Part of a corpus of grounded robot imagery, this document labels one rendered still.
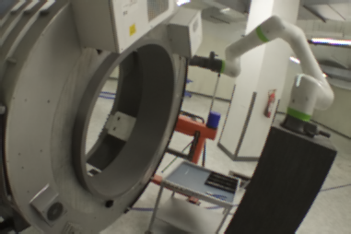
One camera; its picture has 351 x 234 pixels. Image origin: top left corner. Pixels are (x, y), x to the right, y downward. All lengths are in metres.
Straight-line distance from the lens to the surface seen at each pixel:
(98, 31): 0.65
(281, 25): 1.21
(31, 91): 0.64
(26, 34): 0.72
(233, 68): 1.42
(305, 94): 0.97
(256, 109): 4.11
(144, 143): 1.50
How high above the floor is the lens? 1.50
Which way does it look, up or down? 13 degrees down
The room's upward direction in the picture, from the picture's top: 14 degrees clockwise
